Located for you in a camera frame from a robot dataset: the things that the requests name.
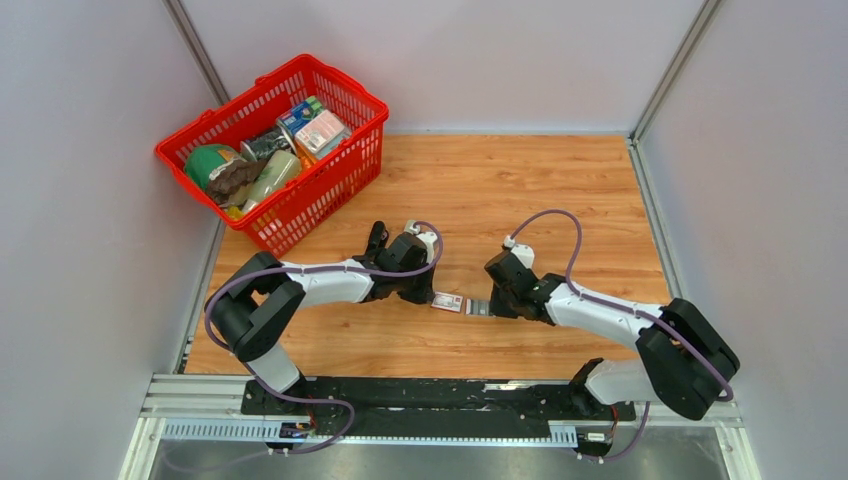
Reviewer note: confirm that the dark patterned can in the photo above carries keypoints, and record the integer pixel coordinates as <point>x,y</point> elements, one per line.
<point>263,146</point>

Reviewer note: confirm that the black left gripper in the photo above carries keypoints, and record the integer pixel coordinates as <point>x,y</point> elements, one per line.
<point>425,295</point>

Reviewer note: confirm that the green round package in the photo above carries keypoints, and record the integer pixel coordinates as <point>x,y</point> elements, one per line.
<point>206,162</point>

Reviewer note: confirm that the red plastic shopping basket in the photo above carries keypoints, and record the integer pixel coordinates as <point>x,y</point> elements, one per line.
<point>288,215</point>

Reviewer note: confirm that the pale green bottle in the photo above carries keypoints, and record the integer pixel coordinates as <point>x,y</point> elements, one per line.
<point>281,168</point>

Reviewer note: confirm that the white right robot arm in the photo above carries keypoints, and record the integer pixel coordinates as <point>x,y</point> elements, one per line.
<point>683,362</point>

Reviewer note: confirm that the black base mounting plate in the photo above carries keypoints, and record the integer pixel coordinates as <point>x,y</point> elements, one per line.
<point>426,405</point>

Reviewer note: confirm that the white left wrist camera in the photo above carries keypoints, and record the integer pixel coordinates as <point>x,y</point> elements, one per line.
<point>429,235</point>

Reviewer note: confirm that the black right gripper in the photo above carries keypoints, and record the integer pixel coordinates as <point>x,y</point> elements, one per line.
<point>497,310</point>

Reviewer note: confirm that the black stapler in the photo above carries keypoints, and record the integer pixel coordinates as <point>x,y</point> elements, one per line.
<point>375,244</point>

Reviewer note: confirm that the small red white staple box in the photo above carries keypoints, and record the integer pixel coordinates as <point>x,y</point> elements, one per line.
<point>448,302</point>

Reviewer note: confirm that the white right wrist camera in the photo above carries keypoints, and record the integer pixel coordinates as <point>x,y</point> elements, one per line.
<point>523,252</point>

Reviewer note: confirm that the brown crumpled bag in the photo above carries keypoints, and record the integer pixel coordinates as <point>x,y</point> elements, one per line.
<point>228,183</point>

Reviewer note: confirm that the blue green box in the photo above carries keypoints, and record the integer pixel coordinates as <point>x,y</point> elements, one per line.
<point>297,117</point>

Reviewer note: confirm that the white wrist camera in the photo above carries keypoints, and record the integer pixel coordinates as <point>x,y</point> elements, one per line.
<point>429,235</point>
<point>523,252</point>

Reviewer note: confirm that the pink white carton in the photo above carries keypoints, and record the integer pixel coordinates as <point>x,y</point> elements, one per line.
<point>322,135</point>

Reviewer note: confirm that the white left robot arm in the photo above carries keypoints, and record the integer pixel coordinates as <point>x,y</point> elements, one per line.
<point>249,314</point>

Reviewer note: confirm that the grey staple strip box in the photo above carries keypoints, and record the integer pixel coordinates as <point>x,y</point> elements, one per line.
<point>477,307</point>

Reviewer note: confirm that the slotted grey cable duct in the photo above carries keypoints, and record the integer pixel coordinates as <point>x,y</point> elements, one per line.
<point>280,431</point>

